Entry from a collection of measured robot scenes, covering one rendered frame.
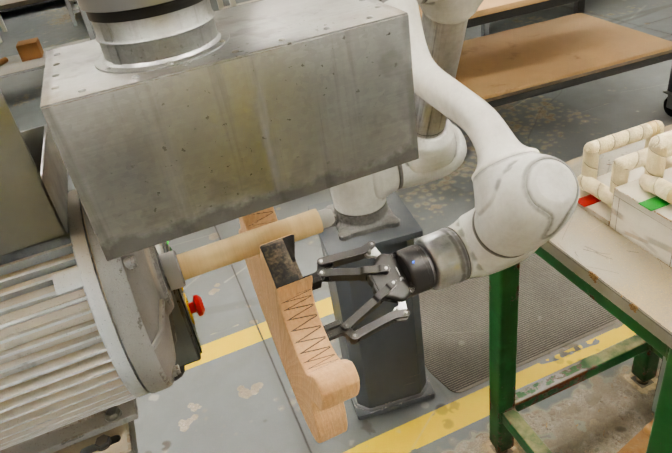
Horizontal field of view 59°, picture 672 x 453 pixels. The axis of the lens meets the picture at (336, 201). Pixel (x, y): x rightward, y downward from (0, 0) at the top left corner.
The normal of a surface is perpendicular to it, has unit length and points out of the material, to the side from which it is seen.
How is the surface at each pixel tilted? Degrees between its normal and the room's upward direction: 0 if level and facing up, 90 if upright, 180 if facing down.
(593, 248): 0
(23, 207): 90
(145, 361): 93
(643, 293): 0
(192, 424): 0
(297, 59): 90
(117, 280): 54
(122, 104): 90
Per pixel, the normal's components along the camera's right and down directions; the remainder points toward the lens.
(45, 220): 0.37, 0.45
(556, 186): 0.17, -0.23
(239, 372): -0.14, -0.84
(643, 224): -0.92, 0.30
